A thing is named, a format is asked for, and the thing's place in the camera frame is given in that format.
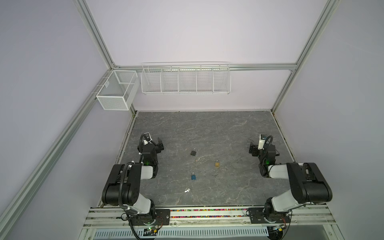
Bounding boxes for black padlock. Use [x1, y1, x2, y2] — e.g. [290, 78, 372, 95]
[191, 148, 197, 156]

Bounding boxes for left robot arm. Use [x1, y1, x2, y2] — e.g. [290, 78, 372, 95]
[102, 133, 165, 225]

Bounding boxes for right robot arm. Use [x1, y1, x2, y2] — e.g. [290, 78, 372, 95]
[249, 135, 333, 223]

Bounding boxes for white mesh box basket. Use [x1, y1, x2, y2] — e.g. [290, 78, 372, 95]
[96, 70, 140, 111]

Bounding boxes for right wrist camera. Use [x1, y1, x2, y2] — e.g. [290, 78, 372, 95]
[258, 134, 268, 150]

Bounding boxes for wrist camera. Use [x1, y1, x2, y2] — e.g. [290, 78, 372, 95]
[143, 136, 155, 145]
[258, 134, 268, 150]

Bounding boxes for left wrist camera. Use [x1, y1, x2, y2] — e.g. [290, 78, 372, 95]
[143, 136, 155, 145]

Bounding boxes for white wire shelf basket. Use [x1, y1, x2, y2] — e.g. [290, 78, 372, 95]
[141, 62, 232, 95]

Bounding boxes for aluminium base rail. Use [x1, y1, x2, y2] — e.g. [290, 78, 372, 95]
[83, 205, 337, 229]

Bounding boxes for white vented cable duct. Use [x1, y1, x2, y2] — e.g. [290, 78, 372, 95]
[94, 227, 269, 240]

